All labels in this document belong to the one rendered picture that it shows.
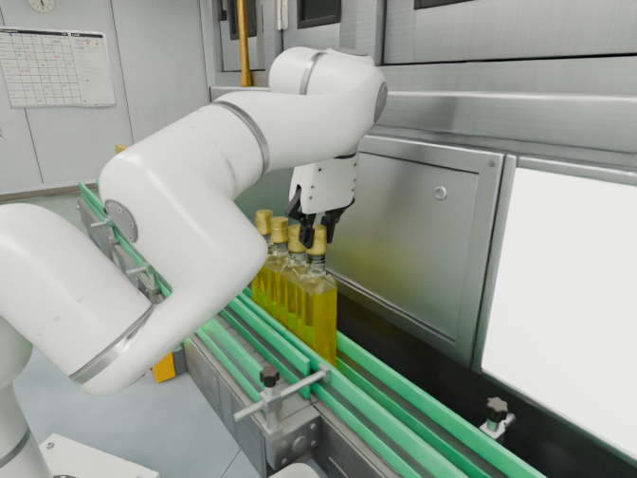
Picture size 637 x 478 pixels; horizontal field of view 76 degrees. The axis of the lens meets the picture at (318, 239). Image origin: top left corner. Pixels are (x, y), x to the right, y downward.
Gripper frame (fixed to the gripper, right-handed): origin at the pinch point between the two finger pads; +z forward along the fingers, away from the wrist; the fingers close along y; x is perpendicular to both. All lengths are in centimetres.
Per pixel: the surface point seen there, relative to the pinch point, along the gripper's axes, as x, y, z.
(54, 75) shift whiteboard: -577, -20, 120
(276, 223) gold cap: -10.0, 1.7, 3.6
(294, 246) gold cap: -3.7, 1.5, 4.8
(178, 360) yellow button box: -20, 18, 44
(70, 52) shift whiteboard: -584, -43, 94
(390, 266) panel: 7.2, -12.6, 5.9
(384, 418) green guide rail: 26.4, 3.8, 14.7
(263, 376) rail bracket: 13.1, 16.1, 13.0
